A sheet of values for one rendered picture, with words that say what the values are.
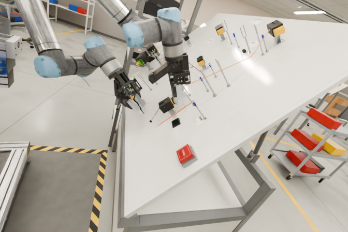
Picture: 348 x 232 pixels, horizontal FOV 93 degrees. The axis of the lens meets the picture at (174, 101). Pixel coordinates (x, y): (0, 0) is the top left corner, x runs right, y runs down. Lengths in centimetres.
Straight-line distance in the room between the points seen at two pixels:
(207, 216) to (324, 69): 71
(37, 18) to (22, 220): 134
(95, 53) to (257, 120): 62
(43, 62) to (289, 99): 79
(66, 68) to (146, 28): 33
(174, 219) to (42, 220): 109
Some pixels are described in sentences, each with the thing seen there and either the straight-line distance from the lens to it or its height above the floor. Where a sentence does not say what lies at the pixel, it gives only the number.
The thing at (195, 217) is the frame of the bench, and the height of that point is 80.
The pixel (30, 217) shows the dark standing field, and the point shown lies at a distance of 171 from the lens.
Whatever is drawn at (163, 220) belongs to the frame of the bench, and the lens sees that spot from 79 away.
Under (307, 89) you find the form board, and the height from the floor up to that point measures 143.
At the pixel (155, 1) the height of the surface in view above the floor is 158.
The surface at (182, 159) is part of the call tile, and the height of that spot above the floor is 110.
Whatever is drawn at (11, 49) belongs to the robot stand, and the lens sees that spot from 123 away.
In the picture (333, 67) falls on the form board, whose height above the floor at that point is 152.
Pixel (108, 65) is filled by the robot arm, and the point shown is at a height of 125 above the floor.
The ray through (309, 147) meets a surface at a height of 60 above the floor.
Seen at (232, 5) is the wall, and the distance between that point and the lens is 875.
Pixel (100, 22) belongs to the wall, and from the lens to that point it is 844.
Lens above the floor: 147
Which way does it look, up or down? 24 degrees down
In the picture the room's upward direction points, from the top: 21 degrees clockwise
